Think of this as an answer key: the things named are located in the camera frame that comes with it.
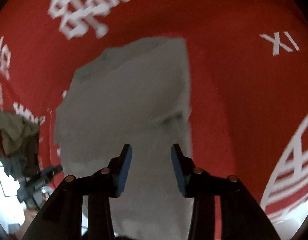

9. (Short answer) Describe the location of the grey knit sweater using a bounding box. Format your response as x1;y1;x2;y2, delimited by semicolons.
54;37;192;239

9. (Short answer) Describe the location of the olive and brown clothes pile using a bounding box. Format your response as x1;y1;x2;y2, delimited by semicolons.
0;112;40;180

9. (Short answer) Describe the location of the person's left hand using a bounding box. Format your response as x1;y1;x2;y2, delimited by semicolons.
15;208;38;239

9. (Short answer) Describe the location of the red wedding bedspread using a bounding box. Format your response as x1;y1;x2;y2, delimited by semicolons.
0;0;308;239

